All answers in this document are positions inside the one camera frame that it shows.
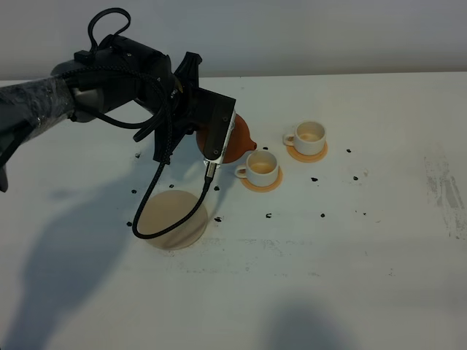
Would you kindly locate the white teacup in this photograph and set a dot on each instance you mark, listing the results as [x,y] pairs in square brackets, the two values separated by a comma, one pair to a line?
[308,138]
[261,162]

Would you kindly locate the far white teacup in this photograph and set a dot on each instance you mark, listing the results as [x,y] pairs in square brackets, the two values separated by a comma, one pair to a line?
[308,138]

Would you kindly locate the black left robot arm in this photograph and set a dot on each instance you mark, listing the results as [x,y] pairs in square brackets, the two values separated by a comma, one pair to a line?
[119,81]

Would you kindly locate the round beige teapot coaster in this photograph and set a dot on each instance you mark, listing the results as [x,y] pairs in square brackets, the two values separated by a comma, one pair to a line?
[167,208]

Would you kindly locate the near white teacup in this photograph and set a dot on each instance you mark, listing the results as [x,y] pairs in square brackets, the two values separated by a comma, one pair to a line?
[261,162]

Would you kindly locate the brown clay teapot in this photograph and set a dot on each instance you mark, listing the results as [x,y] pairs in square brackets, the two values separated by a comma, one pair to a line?
[239,140]

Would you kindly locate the near orange saucer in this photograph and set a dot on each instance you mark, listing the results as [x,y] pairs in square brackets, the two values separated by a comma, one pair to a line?
[259,183]

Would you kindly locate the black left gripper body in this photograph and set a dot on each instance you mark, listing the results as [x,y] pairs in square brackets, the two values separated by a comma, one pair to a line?
[179,85]

